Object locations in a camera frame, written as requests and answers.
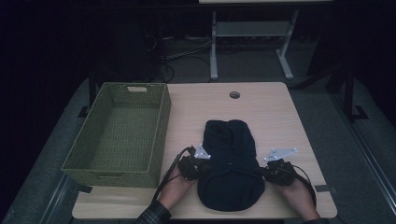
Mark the white metal desk frame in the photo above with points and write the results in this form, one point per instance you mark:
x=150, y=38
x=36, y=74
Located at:
x=249, y=29

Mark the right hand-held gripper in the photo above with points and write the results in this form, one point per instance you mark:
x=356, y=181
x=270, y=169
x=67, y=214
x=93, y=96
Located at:
x=278, y=172

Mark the black metal stand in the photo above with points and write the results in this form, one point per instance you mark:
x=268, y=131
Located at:
x=92, y=90
x=350, y=93

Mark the grey tape strip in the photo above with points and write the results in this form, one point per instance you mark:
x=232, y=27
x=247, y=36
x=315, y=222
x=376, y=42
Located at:
x=323, y=188

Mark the person's left hand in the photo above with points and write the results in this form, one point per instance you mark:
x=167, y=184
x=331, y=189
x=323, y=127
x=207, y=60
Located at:
x=176, y=189

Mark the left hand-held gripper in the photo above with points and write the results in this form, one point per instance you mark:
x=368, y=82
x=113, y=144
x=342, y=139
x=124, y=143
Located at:
x=191, y=166

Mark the dark blue garment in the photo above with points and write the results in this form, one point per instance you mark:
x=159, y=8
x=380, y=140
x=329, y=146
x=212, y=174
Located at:
x=230, y=168

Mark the metal floor rail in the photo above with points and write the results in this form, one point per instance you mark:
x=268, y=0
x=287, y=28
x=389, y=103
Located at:
x=364, y=149
x=54, y=202

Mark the green woven basket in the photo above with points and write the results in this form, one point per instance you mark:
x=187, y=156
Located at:
x=121, y=137

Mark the person's right hand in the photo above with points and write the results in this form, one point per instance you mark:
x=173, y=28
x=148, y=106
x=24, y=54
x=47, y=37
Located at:
x=300, y=197

